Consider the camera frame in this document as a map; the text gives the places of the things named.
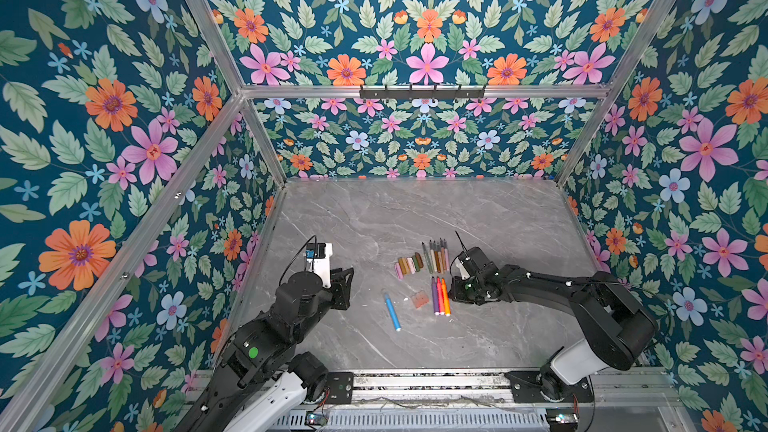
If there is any purple marker pen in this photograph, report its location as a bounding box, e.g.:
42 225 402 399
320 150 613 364
430 276 440 316

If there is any red marker pen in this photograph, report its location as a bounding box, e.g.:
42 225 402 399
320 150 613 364
435 277 445 315

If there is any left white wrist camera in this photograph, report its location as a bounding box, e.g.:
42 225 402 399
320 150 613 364
305 241 333 289

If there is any black hook bar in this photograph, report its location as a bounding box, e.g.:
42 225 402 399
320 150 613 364
358 84 486 102

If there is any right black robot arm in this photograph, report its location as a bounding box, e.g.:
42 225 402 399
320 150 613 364
448 247 658 396

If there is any white vented cable duct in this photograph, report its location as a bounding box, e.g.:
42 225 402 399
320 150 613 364
270 409 550 431

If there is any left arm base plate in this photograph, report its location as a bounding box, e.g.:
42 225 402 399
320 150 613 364
311 371 355 405

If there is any ochre pen cap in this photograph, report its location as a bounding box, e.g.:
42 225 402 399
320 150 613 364
398 257 410 276

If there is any ochre brown marker pen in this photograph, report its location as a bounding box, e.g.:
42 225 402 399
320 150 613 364
438 238 448 273

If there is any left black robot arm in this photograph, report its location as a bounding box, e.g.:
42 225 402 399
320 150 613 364
176 267 354 431

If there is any aluminium front rail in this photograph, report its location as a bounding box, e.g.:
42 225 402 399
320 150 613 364
185 368 679 409

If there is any orange marker pen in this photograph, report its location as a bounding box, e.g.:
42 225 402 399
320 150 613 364
440 278 451 316

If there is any dark green brown marker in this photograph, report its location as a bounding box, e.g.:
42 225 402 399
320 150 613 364
421 242 434 274

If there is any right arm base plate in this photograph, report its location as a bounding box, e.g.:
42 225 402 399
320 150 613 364
504 370 594 403

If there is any blue marker pen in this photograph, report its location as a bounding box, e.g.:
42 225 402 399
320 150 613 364
383 291 402 332

